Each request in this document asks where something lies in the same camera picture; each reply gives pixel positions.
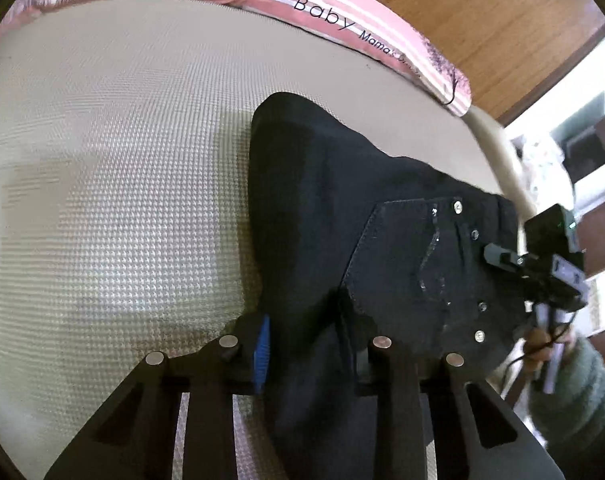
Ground brown wooden furniture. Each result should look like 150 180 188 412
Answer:
575 192 605 281

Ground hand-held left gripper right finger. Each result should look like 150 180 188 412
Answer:
335 290 566 480

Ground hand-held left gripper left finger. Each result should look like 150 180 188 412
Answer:
42 312 273 480

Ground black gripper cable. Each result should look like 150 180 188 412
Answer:
500 309 579 401

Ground grey storage box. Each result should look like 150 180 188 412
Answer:
551 102 605 183

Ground white textured mattress pad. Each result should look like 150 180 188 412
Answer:
0 0 538 480

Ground black pants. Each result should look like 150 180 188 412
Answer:
245 91 531 480

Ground person's right hand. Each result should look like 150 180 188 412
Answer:
525 325 577 377

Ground floral cloth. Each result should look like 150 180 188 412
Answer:
515 137 576 211

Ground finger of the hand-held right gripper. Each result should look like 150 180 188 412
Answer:
483 242 527 275

